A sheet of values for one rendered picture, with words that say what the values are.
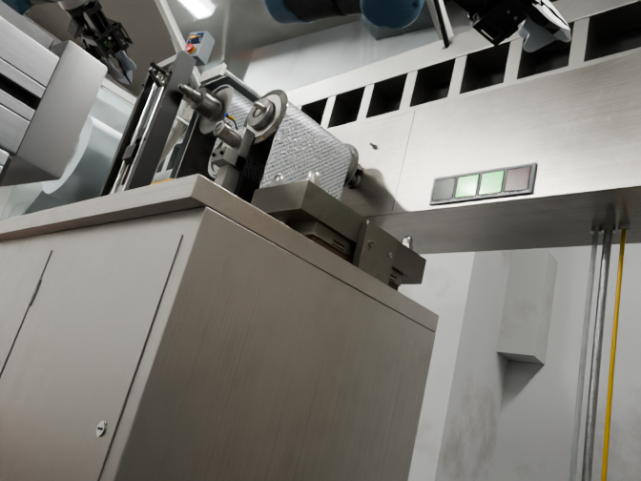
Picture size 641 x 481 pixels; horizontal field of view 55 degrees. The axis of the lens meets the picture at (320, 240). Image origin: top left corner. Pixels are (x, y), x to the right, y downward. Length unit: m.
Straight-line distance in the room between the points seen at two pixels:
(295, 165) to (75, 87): 1.00
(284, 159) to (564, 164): 0.59
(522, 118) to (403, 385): 0.63
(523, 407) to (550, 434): 0.16
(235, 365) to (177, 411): 0.11
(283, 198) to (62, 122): 0.79
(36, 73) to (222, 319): 0.58
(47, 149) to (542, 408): 2.73
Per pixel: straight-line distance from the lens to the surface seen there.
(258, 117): 1.44
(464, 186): 1.41
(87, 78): 0.46
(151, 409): 0.90
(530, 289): 2.99
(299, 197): 1.16
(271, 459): 1.04
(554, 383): 3.01
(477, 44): 1.67
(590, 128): 1.35
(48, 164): 0.44
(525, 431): 3.01
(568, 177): 1.31
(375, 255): 1.26
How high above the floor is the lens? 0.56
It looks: 19 degrees up
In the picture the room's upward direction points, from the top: 15 degrees clockwise
